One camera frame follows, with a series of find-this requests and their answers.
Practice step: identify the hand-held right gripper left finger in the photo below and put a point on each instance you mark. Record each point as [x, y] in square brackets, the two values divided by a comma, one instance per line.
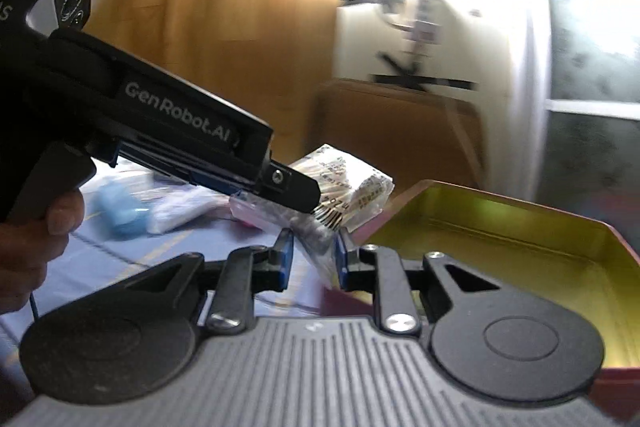
[286, 257]

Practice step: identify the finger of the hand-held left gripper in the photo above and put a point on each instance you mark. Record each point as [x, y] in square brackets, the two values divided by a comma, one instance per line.
[295, 189]

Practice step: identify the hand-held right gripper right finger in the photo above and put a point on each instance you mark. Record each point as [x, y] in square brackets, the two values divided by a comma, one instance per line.
[342, 262]

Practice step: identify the white printed plastic packet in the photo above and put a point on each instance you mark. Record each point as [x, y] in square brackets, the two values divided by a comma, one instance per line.
[362, 199]

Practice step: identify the blue plastic case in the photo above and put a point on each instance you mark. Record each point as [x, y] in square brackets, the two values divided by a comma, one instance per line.
[120, 209]

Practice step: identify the pink tin box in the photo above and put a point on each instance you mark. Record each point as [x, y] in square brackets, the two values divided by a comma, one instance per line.
[500, 227]

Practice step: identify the person's left hand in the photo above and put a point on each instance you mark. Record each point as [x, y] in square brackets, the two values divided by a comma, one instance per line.
[45, 232]

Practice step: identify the wooden board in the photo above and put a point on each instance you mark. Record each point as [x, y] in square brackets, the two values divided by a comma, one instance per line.
[225, 32]

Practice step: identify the white tissue pack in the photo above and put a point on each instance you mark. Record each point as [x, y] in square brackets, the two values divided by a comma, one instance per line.
[175, 212]

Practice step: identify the brown woven seat mat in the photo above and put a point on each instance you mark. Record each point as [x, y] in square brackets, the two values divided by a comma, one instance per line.
[400, 127]

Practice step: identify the blue striped bed sheet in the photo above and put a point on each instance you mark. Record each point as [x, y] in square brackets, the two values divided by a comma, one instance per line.
[125, 252]

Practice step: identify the frosted glass sliding door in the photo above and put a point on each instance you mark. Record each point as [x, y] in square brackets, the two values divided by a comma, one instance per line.
[590, 7]

